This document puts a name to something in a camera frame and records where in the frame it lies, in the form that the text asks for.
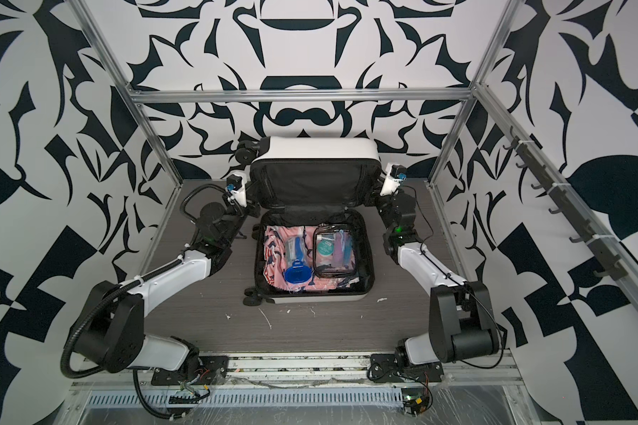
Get pink patterned shorts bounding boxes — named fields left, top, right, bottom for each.
left=262, top=225, right=360, bottom=292

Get clear toiletry pouch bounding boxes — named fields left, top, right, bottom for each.
left=313, top=224, right=356, bottom=278

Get black suitcase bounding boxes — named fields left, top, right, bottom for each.
left=235, top=136, right=381, bottom=306

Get blue lid plastic jar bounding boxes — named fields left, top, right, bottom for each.
left=284, top=237, right=313, bottom=285

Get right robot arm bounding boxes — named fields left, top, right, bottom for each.
left=370, top=191, right=505, bottom=383

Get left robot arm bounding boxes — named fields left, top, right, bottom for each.
left=60, top=179, right=261, bottom=421

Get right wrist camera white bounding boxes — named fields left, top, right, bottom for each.
left=379, top=163, right=408, bottom=197

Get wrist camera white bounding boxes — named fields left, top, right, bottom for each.
left=379, top=163, right=408, bottom=197
left=225, top=170, right=249, bottom=208

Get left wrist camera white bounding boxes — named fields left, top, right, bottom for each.
left=225, top=170, right=249, bottom=208

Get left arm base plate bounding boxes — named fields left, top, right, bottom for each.
left=151, top=355, right=230, bottom=386

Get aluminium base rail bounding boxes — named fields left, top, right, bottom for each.
left=68, top=349, right=525, bottom=391

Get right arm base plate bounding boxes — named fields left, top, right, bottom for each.
left=366, top=353, right=444, bottom=384

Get white slotted cable duct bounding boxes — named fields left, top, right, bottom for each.
left=84, top=387, right=405, bottom=409

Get wall hook rack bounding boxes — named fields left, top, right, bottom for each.
left=505, top=129, right=628, bottom=281

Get aluminium cage frame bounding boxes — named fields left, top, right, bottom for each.
left=71, top=1, right=638, bottom=314

